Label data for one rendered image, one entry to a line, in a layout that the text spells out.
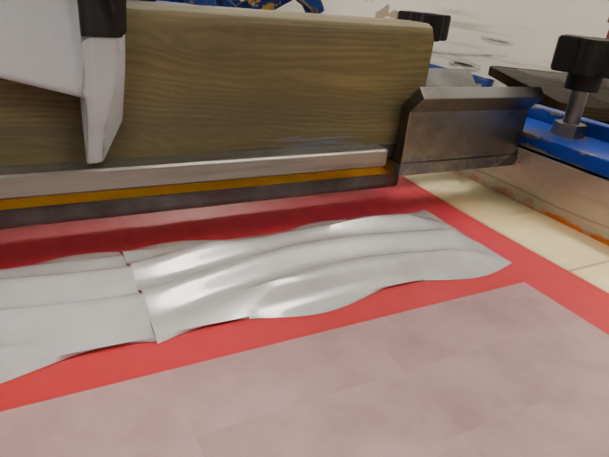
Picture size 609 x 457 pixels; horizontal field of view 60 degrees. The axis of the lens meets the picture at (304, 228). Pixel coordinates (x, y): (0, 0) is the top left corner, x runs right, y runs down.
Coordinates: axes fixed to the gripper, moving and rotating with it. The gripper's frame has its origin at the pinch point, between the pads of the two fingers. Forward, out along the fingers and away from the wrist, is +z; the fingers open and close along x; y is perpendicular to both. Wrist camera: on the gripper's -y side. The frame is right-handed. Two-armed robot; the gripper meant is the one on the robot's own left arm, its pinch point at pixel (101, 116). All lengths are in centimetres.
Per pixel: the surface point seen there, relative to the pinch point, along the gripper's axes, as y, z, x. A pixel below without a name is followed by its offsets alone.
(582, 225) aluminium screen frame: -25.4, 5.0, 8.5
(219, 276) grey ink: -3.2, 4.8, 7.5
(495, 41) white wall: -200, 11, -164
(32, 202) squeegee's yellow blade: 3.3, 3.7, 0.5
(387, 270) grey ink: -10.6, 5.0, 9.2
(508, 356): -11.8, 5.5, 15.4
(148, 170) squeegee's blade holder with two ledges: -1.4, 1.7, 2.9
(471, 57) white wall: -200, 20, -176
